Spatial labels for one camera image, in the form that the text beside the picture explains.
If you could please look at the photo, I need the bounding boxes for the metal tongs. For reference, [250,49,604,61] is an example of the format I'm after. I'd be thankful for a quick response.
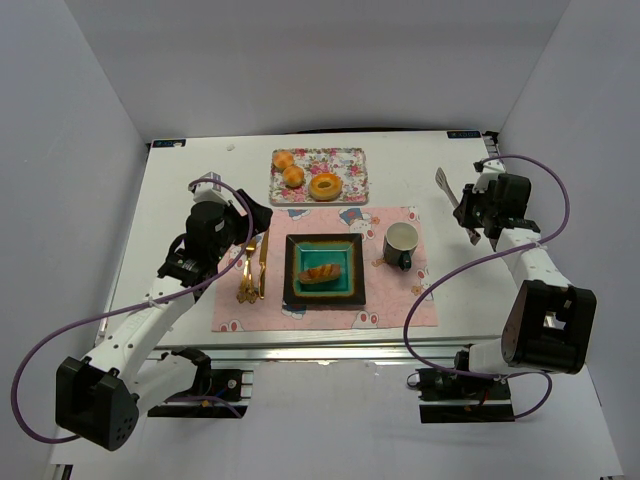
[435,168,481,246]

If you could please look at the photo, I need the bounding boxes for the brown striped bread loaf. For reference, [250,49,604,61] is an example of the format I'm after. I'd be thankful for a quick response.
[298,264,341,285]

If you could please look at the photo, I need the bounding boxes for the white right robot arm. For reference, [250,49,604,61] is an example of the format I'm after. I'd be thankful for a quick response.
[454,173,597,375]

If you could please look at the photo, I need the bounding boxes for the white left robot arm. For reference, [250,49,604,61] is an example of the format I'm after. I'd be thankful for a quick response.
[55,190,273,451]

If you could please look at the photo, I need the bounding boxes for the gold knife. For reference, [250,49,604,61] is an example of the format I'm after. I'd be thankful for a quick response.
[258,230,270,300]

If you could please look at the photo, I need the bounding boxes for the round bun front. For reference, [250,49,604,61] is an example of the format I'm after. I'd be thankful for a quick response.
[282,165,305,188]

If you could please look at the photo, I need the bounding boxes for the round bun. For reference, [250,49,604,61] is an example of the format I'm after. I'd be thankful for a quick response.
[282,165,305,188]
[272,150,295,171]

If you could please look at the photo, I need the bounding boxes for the green square plate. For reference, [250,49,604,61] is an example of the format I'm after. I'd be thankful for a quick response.
[283,233,366,307]

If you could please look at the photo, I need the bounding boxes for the round bun back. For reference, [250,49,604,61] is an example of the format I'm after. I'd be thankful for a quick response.
[272,150,295,171]

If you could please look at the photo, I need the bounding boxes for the gold fork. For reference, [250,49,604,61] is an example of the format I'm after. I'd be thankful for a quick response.
[236,238,257,303]

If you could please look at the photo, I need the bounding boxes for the dark green mug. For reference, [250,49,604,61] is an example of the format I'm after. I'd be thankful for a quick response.
[383,222,419,271]

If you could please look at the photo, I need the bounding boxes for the floral rectangular tray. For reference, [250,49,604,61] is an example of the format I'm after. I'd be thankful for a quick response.
[269,147,369,206]

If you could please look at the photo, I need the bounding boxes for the pink bunny placemat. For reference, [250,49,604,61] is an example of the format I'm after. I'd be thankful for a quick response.
[211,206,429,333]

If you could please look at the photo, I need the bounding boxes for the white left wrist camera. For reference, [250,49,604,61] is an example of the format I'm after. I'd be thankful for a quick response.
[188,172,227,205]

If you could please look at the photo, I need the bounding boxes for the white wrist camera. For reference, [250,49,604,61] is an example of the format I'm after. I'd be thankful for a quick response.
[188,172,227,205]
[473,157,506,193]

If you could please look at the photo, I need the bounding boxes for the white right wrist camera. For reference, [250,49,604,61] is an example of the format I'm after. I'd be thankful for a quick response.
[473,157,506,193]

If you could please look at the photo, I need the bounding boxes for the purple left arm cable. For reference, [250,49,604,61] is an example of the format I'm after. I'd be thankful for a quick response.
[9,179,254,445]

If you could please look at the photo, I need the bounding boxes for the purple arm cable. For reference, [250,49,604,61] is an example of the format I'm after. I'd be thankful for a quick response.
[403,154,572,420]
[9,179,254,445]

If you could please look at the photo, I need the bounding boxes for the ring doughnut bread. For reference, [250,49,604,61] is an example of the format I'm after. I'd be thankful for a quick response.
[308,172,343,202]

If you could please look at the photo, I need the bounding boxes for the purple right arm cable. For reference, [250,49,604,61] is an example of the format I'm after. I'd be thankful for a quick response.
[403,154,572,420]

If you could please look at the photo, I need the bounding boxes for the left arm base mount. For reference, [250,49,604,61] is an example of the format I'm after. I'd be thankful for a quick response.
[147,347,253,419]

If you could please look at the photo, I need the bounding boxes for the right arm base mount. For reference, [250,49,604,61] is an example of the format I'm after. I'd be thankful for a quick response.
[406,344,515,424]

